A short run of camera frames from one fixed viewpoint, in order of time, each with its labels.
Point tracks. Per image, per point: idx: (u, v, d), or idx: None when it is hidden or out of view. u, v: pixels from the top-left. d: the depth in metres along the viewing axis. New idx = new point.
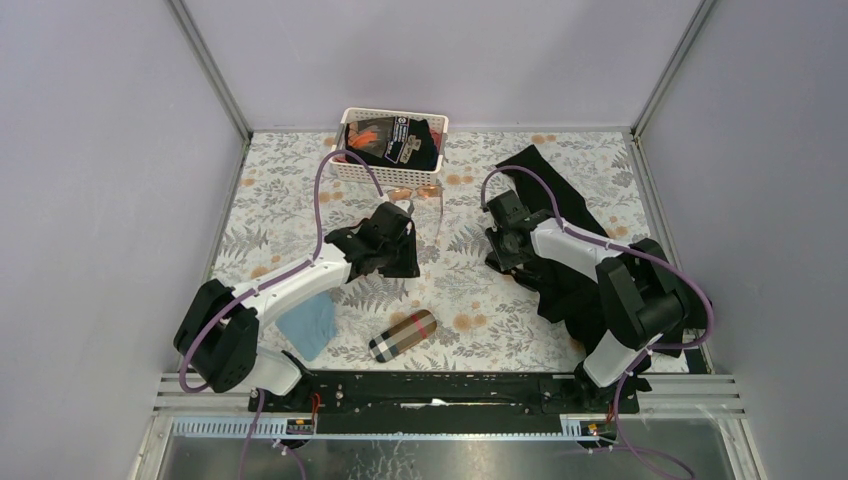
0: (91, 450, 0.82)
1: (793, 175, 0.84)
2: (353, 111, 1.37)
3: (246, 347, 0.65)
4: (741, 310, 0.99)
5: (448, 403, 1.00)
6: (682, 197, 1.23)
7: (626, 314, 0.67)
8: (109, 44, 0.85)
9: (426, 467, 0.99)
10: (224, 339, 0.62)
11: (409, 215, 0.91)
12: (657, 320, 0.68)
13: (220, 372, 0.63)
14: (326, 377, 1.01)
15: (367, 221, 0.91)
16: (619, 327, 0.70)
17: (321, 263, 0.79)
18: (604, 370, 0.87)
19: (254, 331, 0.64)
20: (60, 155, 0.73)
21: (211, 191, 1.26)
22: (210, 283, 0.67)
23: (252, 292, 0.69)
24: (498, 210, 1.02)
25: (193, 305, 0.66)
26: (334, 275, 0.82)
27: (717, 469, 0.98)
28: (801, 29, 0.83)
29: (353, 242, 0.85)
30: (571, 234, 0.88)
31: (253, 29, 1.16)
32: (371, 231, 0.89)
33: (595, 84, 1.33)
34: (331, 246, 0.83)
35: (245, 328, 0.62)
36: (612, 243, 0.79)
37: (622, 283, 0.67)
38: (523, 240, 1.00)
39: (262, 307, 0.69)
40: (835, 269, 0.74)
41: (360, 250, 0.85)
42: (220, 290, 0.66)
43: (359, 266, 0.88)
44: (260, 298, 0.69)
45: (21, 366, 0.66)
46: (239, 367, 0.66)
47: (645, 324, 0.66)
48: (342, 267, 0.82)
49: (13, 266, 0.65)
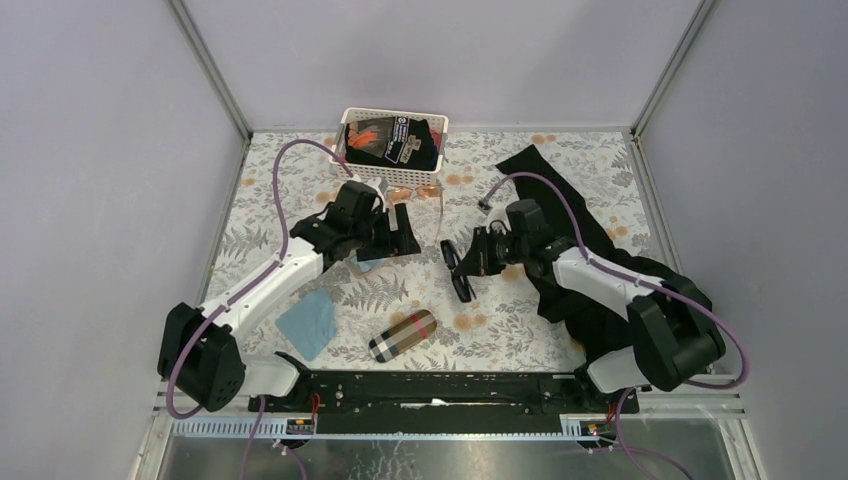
0: (91, 452, 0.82)
1: (793, 176, 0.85)
2: (353, 111, 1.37)
3: (229, 365, 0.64)
4: (741, 311, 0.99)
5: (448, 403, 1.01)
6: (682, 197, 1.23)
7: (659, 357, 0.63)
8: (109, 45, 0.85)
9: (426, 467, 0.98)
10: (205, 360, 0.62)
11: (374, 192, 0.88)
12: (692, 361, 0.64)
13: (209, 393, 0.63)
14: (326, 377, 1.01)
15: (331, 206, 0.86)
16: (650, 369, 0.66)
17: (290, 261, 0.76)
18: (613, 384, 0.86)
19: (232, 348, 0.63)
20: (60, 154, 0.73)
21: (211, 191, 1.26)
22: (179, 307, 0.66)
23: (223, 309, 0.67)
24: (518, 223, 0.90)
25: (167, 332, 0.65)
26: (306, 272, 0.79)
27: (718, 469, 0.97)
28: (801, 28, 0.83)
29: (322, 231, 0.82)
30: (598, 268, 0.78)
31: (253, 29, 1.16)
32: (339, 214, 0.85)
33: (595, 84, 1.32)
34: (298, 239, 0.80)
35: (222, 347, 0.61)
36: (643, 279, 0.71)
37: (656, 324, 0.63)
38: (544, 268, 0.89)
39: (236, 323, 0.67)
40: (834, 268, 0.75)
41: (330, 237, 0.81)
42: (191, 313, 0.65)
43: (333, 254, 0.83)
44: (232, 313, 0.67)
45: (21, 366, 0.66)
46: (228, 385, 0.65)
47: (679, 366, 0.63)
48: (314, 261, 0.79)
49: (15, 267, 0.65)
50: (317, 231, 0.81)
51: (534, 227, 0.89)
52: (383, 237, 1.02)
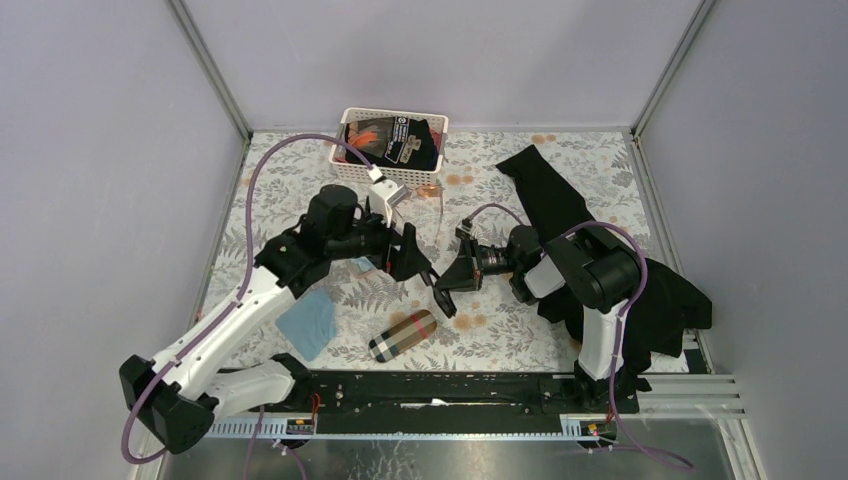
0: (91, 451, 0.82)
1: (794, 174, 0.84)
2: (353, 111, 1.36)
3: (188, 420, 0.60)
4: (742, 310, 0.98)
5: (448, 403, 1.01)
6: (682, 197, 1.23)
7: (567, 262, 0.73)
8: (110, 44, 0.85)
9: (426, 467, 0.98)
10: (157, 420, 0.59)
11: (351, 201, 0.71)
12: (617, 280, 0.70)
13: (171, 446, 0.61)
14: (326, 377, 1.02)
15: (304, 220, 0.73)
16: (574, 282, 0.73)
17: (249, 300, 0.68)
18: (595, 361, 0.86)
19: (182, 407, 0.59)
20: (60, 153, 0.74)
21: (211, 191, 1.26)
22: (130, 361, 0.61)
23: (172, 365, 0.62)
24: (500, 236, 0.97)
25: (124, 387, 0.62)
26: (273, 306, 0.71)
27: (717, 468, 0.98)
28: (802, 27, 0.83)
29: (288, 256, 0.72)
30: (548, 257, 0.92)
31: (253, 28, 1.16)
32: (311, 230, 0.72)
33: (596, 83, 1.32)
34: (260, 269, 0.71)
35: (168, 410, 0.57)
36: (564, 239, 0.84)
37: (560, 242, 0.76)
38: (526, 293, 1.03)
39: (187, 379, 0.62)
40: (834, 268, 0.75)
41: (297, 264, 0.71)
42: (141, 370, 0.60)
43: (306, 279, 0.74)
44: (181, 369, 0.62)
45: (21, 365, 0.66)
46: (195, 432, 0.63)
47: (604, 283, 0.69)
48: (278, 295, 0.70)
49: (16, 267, 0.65)
50: (282, 259, 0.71)
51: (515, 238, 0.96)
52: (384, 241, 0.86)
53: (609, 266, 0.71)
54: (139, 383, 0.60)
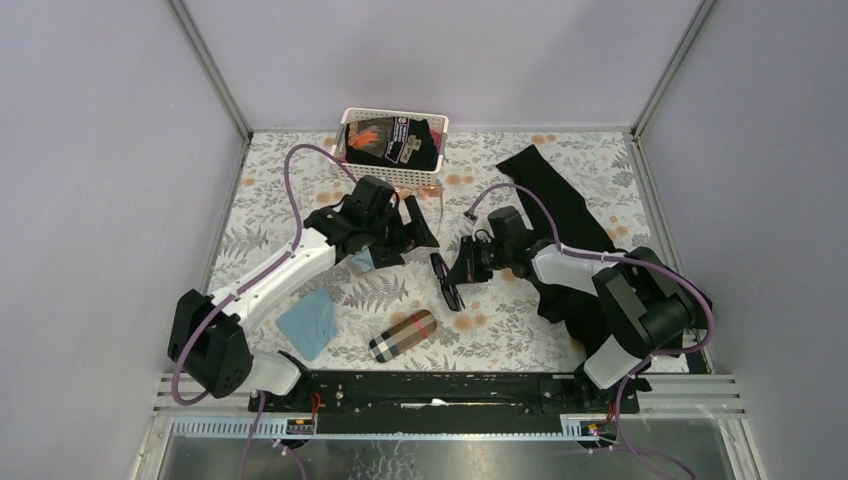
0: (90, 452, 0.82)
1: (794, 174, 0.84)
2: (353, 111, 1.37)
3: (235, 354, 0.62)
4: (741, 310, 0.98)
5: (448, 403, 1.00)
6: (682, 198, 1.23)
7: (630, 321, 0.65)
8: (109, 45, 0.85)
9: (426, 467, 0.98)
10: (213, 349, 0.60)
11: (392, 188, 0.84)
12: (663, 327, 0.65)
13: (215, 380, 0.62)
14: (326, 377, 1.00)
15: (348, 198, 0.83)
16: (623, 336, 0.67)
17: (302, 253, 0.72)
18: (605, 374, 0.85)
19: (240, 337, 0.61)
20: (60, 153, 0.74)
21: (211, 191, 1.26)
22: (186, 295, 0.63)
23: (232, 298, 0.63)
24: (499, 229, 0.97)
25: (176, 318, 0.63)
26: (319, 264, 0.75)
27: (717, 469, 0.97)
28: (802, 27, 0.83)
29: (336, 223, 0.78)
30: (571, 255, 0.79)
31: (254, 28, 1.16)
32: (354, 208, 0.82)
33: (595, 84, 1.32)
34: (309, 230, 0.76)
35: (231, 337, 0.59)
36: (608, 254, 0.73)
37: (621, 291, 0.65)
38: (527, 271, 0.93)
39: (245, 312, 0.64)
40: (835, 268, 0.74)
41: (343, 230, 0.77)
42: (200, 300, 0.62)
43: (346, 246, 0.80)
44: (241, 302, 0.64)
45: (21, 364, 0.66)
46: (234, 372, 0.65)
47: (651, 332, 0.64)
48: (326, 253, 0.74)
49: (15, 268, 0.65)
50: (330, 225, 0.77)
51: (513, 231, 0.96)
52: (399, 236, 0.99)
53: (654, 312, 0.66)
54: (195, 314, 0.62)
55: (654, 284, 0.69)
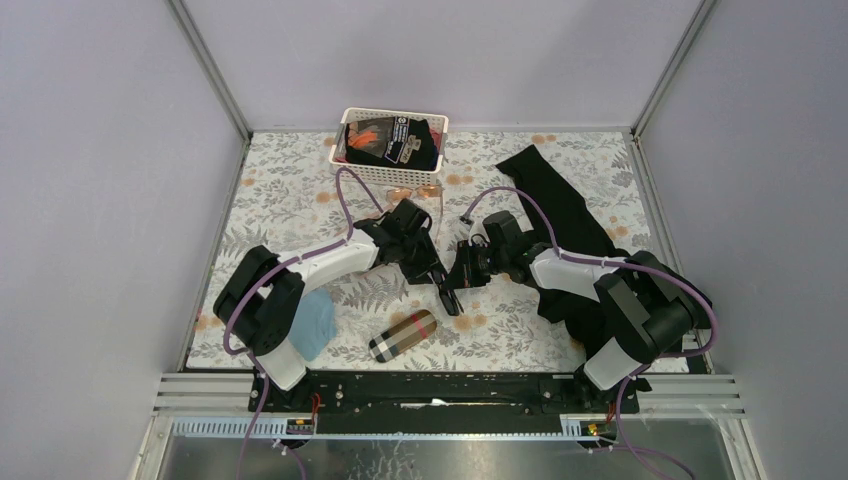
0: (92, 451, 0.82)
1: (795, 174, 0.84)
2: (353, 111, 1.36)
3: (284, 314, 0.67)
4: (741, 311, 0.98)
5: (448, 403, 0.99)
6: (682, 198, 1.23)
7: (635, 330, 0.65)
8: (111, 47, 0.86)
9: (426, 466, 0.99)
10: (269, 301, 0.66)
11: (426, 212, 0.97)
12: (668, 331, 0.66)
13: (259, 337, 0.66)
14: (326, 377, 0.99)
15: (390, 214, 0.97)
16: (628, 344, 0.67)
17: (354, 244, 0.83)
18: (606, 375, 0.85)
19: (297, 294, 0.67)
20: (60, 156, 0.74)
21: (211, 191, 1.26)
22: (256, 249, 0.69)
23: (296, 259, 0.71)
24: (496, 235, 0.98)
25: (239, 270, 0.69)
26: (362, 256, 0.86)
27: (717, 468, 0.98)
28: (803, 26, 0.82)
29: (380, 230, 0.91)
30: (569, 259, 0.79)
31: (253, 28, 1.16)
32: (394, 223, 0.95)
33: (596, 83, 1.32)
34: (360, 231, 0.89)
35: (292, 290, 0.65)
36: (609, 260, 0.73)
37: (624, 299, 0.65)
38: (526, 275, 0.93)
39: (306, 274, 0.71)
40: (835, 269, 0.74)
41: (386, 238, 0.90)
42: (266, 256, 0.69)
43: (383, 255, 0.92)
44: (303, 265, 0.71)
45: (21, 365, 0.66)
46: (276, 334, 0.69)
47: (655, 338, 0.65)
48: (370, 250, 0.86)
49: (15, 270, 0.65)
50: (378, 229, 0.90)
51: (508, 235, 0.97)
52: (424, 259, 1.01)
53: (658, 317, 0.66)
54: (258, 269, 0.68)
55: (656, 288, 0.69)
